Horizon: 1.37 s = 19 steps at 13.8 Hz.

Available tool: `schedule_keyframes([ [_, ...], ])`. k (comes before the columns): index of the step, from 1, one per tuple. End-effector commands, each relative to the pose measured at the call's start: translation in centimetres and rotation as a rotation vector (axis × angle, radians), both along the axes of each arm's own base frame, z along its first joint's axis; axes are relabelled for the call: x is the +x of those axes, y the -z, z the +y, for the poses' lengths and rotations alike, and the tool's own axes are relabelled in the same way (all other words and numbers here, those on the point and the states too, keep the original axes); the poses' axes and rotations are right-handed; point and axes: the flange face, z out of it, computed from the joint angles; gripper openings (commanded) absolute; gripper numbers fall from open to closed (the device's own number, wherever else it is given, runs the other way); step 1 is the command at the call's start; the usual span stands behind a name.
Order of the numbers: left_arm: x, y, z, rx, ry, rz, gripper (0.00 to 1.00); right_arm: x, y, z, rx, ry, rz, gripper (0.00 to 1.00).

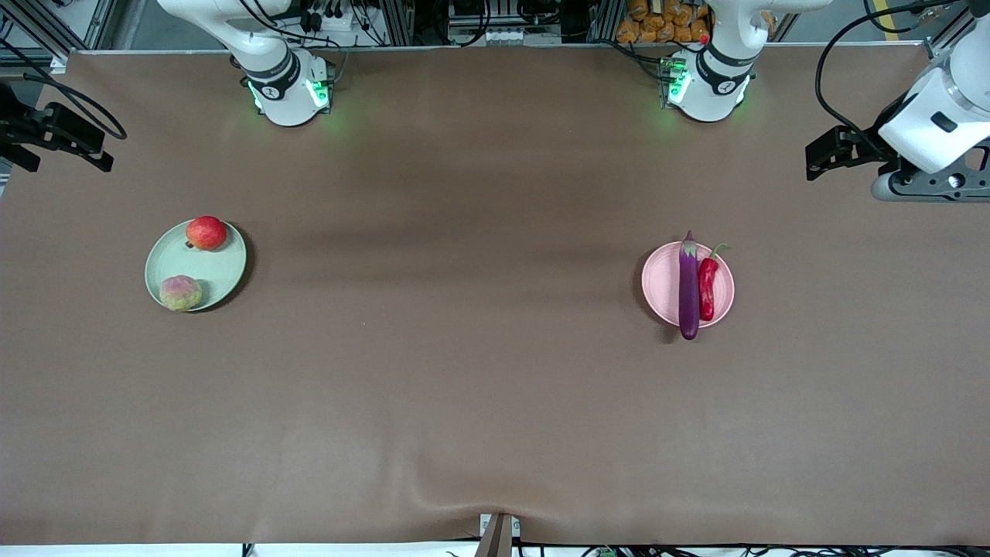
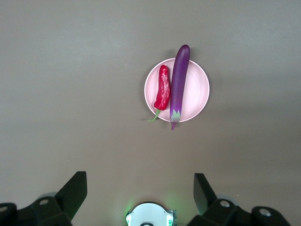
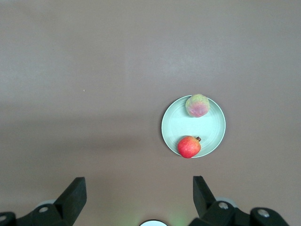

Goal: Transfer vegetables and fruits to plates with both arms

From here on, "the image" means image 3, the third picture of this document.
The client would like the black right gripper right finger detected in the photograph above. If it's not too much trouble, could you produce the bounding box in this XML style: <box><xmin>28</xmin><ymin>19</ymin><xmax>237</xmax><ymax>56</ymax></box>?
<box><xmin>192</xmin><ymin>176</ymin><xmax>290</xmax><ymax>226</ymax></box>

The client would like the red yellow pomegranate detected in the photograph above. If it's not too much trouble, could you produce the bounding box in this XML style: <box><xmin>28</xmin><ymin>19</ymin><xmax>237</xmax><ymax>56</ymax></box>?
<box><xmin>177</xmin><ymin>135</ymin><xmax>202</xmax><ymax>159</ymax></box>

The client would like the light green round plate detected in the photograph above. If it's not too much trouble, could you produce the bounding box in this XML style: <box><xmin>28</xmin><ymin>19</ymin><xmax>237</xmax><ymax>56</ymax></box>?
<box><xmin>161</xmin><ymin>95</ymin><xmax>227</xmax><ymax>159</ymax></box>

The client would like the brown table mat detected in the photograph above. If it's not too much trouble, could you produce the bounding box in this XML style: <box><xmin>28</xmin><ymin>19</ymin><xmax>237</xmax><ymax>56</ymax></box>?
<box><xmin>0</xmin><ymin>0</ymin><xmax>301</xmax><ymax>226</ymax></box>

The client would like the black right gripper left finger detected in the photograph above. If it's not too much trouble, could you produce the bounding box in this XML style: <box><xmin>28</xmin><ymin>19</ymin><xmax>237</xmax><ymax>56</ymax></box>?
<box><xmin>0</xmin><ymin>177</ymin><xmax>87</xmax><ymax>226</ymax></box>

